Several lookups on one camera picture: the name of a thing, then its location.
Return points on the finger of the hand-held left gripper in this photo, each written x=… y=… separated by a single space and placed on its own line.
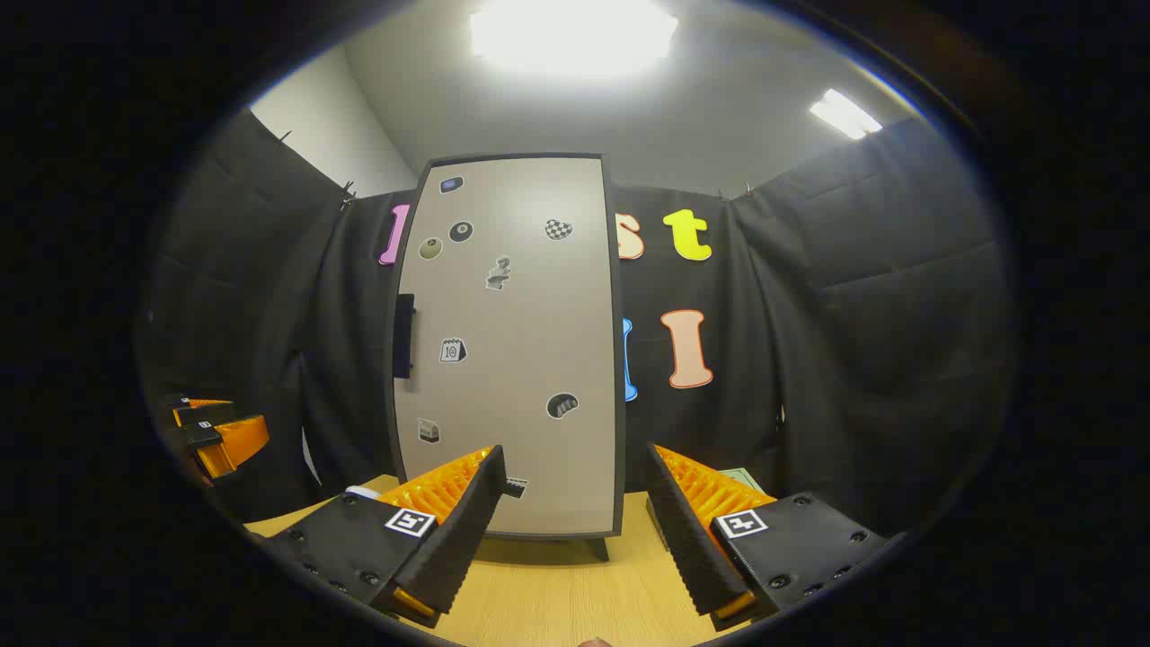
x=238 y=438
x=202 y=412

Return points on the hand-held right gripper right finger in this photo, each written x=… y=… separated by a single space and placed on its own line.
x=687 y=548

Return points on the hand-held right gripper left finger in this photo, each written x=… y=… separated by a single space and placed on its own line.
x=472 y=530

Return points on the grey cabinet door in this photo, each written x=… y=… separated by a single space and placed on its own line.
x=512 y=359

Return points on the grey cabinet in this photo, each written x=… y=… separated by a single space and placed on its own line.
x=600 y=548

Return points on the black backdrop cloth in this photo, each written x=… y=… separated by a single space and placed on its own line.
x=853 y=314

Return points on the small ceiling light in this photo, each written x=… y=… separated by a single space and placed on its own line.
x=844 y=114

